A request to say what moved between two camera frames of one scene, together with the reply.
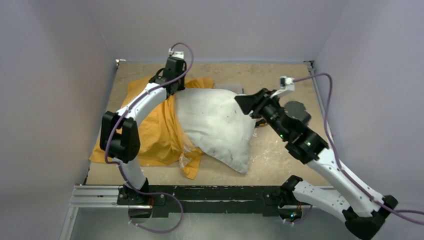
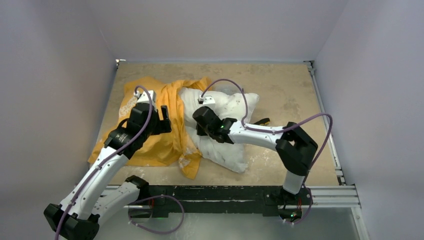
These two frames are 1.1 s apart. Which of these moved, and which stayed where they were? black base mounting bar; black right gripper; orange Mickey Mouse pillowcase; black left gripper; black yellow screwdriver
Moved: black left gripper; black right gripper
Stayed: orange Mickey Mouse pillowcase; black base mounting bar; black yellow screwdriver
